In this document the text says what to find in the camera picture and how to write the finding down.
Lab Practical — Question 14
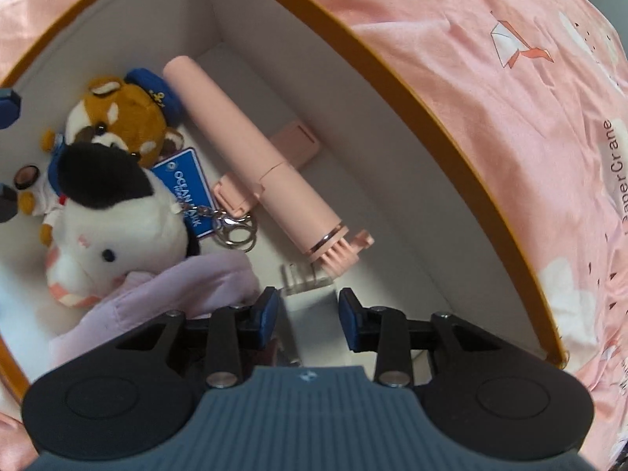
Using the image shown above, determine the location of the silver key ring clasp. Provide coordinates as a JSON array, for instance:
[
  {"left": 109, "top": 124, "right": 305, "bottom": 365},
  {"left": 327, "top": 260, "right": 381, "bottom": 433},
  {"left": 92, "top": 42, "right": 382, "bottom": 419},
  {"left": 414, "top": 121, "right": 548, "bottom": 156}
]
[{"left": 180, "top": 202, "right": 257, "bottom": 253}]

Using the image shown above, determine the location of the pink patterned duvet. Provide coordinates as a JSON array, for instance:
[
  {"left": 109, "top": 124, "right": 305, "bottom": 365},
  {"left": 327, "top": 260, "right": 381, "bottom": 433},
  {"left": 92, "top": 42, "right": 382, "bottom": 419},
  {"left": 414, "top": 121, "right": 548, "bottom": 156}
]
[{"left": 0, "top": 0, "right": 628, "bottom": 471}]

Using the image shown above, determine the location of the white plug charger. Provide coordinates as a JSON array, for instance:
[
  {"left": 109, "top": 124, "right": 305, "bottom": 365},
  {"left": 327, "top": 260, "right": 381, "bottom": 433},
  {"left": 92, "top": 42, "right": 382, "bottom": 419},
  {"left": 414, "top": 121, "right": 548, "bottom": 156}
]
[{"left": 276, "top": 263, "right": 375, "bottom": 375}]

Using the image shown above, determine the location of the blue ocean park tag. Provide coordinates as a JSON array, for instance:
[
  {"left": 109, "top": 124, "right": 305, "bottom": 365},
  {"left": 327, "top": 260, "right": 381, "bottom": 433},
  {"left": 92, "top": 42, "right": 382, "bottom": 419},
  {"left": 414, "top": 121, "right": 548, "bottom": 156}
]
[{"left": 151, "top": 148, "right": 217, "bottom": 240}]

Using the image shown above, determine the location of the person's left hand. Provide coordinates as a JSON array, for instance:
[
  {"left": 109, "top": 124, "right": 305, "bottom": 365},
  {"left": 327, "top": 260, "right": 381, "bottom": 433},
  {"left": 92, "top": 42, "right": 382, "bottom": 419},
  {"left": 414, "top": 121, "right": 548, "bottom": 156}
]
[{"left": 0, "top": 414, "right": 38, "bottom": 471}]

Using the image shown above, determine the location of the pink fabric pouch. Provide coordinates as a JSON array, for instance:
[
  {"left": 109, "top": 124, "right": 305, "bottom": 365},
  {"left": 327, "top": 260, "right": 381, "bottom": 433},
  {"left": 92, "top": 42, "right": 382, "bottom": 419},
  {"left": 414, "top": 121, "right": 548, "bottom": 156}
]
[{"left": 49, "top": 251, "right": 261, "bottom": 368}]

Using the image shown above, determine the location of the white black plush toy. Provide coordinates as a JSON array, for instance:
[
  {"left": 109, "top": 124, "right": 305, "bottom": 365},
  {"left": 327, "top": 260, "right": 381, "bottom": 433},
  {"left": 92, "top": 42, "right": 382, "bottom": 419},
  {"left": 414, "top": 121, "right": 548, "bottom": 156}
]
[{"left": 45, "top": 142, "right": 200, "bottom": 307}]

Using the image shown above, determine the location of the brown red panda plush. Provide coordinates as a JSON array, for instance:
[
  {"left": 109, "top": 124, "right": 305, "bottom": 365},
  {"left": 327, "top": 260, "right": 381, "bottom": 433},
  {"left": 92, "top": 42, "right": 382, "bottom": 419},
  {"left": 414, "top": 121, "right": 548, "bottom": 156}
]
[{"left": 14, "top": 68, "right": 184, "bottom": 247}]

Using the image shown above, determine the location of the orange cardboard box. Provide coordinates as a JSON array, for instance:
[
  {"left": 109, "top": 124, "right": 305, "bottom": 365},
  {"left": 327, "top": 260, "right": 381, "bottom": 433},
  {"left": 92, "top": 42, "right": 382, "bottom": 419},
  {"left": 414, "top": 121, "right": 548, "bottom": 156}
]
[{"left": 1, "top": 0, "right": 566, "bottom": 366}]

